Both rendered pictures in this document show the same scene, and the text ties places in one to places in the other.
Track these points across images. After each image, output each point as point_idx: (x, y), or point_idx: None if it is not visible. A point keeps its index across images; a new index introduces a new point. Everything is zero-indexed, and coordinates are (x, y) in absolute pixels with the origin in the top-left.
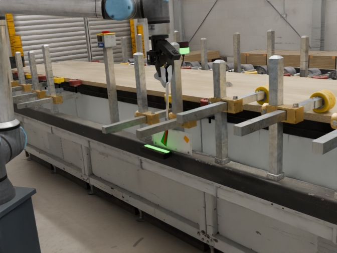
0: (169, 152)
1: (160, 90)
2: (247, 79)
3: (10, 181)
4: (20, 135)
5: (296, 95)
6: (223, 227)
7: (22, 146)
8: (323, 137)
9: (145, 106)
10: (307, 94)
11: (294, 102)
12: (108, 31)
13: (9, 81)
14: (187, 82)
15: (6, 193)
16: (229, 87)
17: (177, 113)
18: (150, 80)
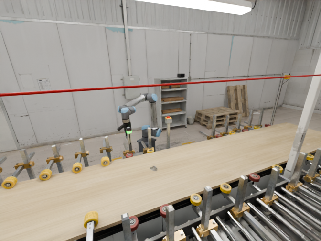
0: None
1: (166, 150)
2: (165, 183)
3: (146, 139)
4: (154, 132)
5: (104, 178)
6: None
7: (154, 135)
8: (58, 148)
9: (148, 146)
10: (101, 182)
11: (97, 172)
12: (166, 117)
13: (152, 117)
14: (178, 160)
15: (142, 139)
16: (148, 168)
17: (104, 139)
18: (198, 152)
